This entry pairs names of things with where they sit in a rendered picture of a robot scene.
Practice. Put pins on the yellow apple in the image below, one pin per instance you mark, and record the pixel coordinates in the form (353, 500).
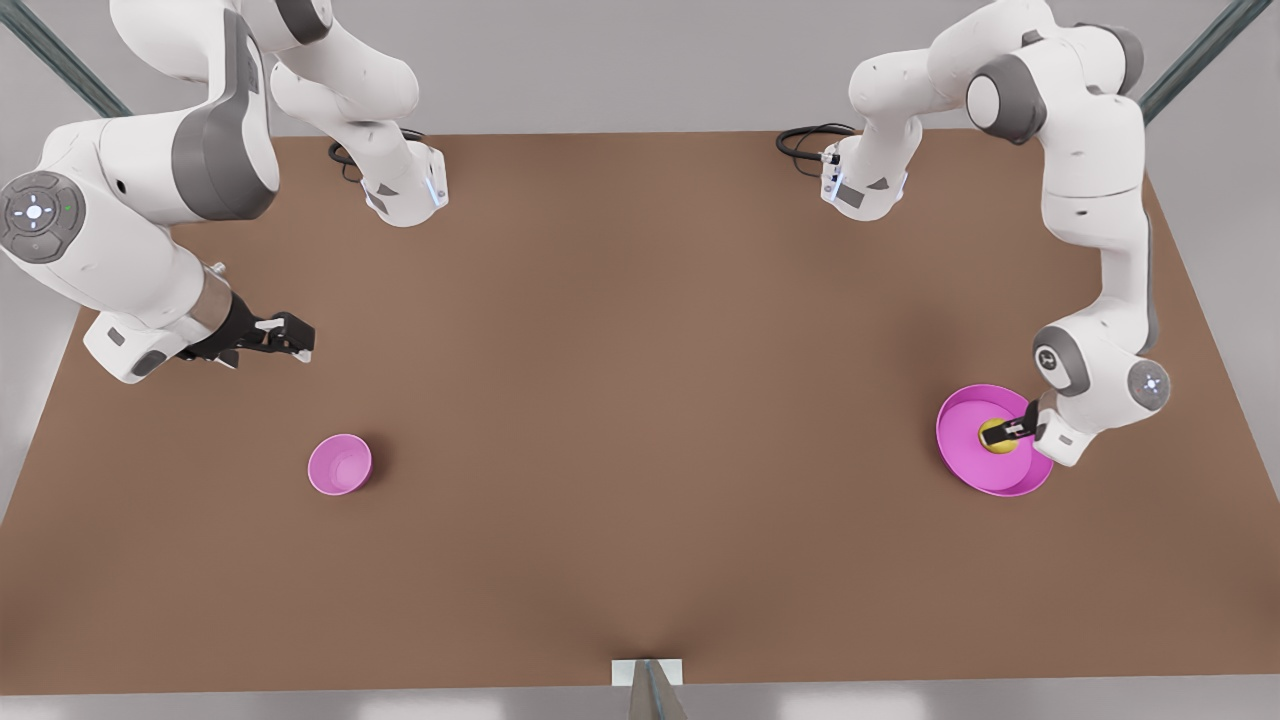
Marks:
(994, 436)

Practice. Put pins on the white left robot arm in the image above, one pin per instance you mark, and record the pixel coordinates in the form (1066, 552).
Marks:
(1090, 180)

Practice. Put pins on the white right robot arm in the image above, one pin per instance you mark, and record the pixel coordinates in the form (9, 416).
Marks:
(120, 180)

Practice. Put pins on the pink plate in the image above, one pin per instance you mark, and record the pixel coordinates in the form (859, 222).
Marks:
(975, 465)

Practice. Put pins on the pink bowl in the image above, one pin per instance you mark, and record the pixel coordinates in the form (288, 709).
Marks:
(340, 465)

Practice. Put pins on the silver frame post with foot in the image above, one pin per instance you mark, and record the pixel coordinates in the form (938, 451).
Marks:
(652, 690)

